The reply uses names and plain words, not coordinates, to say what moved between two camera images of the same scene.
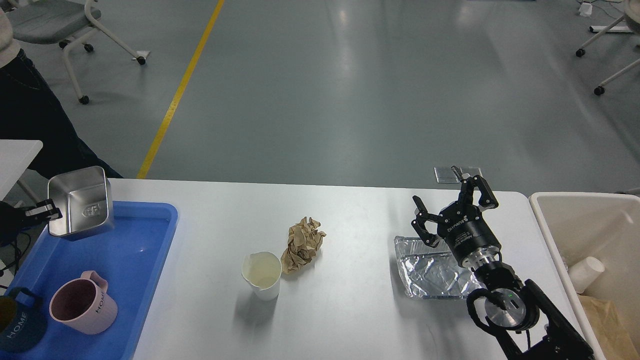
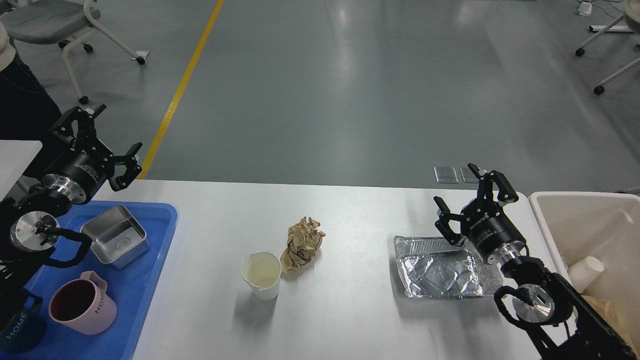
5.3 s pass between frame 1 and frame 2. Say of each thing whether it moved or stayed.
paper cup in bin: stayed
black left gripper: moved
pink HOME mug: stayed
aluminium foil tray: stayed
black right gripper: moved
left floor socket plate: stayed
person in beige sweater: stayed
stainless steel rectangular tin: moved
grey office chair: stayed
